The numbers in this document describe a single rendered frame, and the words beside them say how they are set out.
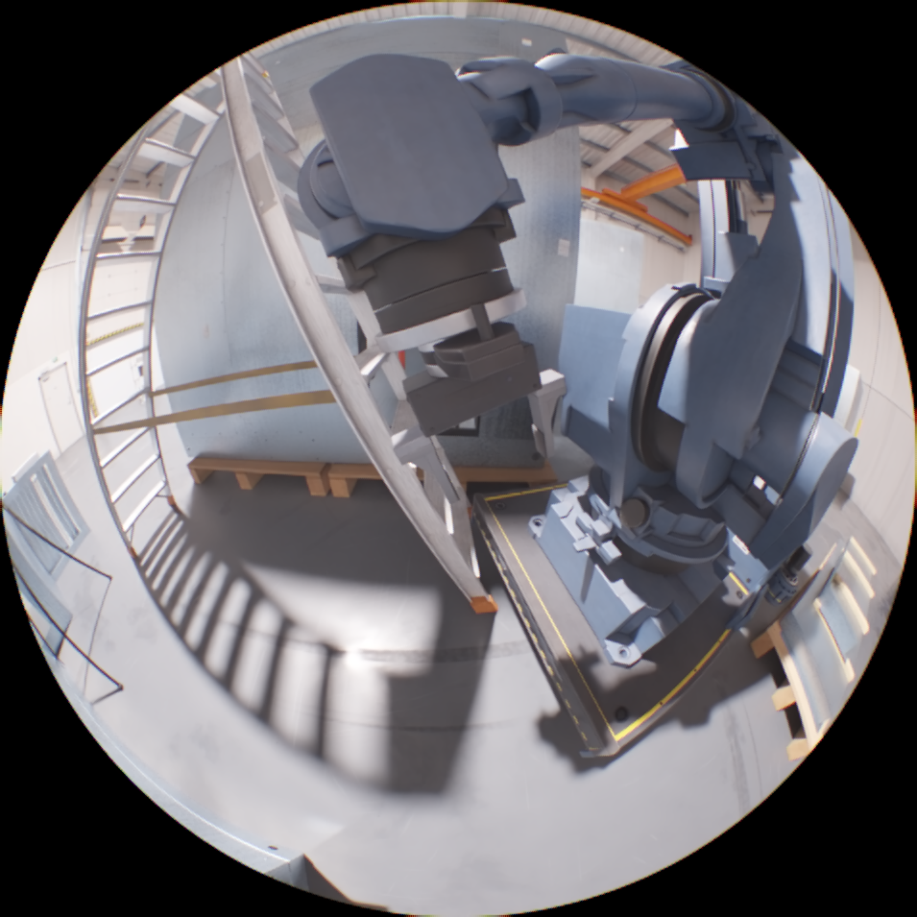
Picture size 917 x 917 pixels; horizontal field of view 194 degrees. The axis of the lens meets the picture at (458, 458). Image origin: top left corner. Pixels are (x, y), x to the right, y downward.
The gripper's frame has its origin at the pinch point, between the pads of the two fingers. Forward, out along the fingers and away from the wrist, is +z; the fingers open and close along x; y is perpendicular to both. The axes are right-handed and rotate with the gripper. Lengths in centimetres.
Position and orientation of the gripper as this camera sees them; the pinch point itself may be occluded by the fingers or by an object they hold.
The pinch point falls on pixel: (496, 462)
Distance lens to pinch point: 33.1
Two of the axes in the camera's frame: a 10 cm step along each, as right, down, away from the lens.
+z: 3.1, 7.5, 5.8
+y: -2.7, -5.2, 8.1
